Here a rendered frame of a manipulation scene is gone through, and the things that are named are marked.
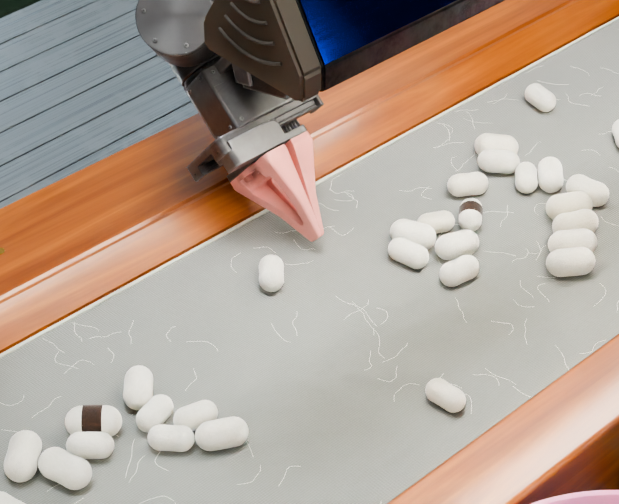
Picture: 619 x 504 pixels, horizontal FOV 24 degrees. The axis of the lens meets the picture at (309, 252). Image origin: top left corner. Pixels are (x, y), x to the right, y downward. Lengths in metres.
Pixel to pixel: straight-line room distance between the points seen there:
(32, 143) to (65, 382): 0.42
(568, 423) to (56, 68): 0.74
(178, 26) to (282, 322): 0.23
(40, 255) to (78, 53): 0.46
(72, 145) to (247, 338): 0.40
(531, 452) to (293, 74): 0.33
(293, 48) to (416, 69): 0.58
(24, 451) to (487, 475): 0.30
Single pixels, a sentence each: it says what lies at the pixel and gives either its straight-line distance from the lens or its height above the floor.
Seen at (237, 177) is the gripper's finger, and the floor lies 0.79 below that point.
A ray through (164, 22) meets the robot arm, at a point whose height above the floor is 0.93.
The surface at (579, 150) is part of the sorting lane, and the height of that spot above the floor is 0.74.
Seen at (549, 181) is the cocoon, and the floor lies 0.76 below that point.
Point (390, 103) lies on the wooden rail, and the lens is 1.27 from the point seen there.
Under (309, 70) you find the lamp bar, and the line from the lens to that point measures 0.74.
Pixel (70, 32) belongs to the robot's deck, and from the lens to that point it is 1.57.
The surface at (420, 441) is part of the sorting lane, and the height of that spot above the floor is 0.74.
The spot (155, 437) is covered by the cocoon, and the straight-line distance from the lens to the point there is 0.97.
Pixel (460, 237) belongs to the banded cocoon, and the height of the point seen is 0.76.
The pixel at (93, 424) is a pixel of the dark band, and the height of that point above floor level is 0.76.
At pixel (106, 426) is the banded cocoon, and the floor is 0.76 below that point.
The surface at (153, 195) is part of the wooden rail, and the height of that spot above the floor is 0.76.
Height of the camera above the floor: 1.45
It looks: 39 degrees down
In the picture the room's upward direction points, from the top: straight up
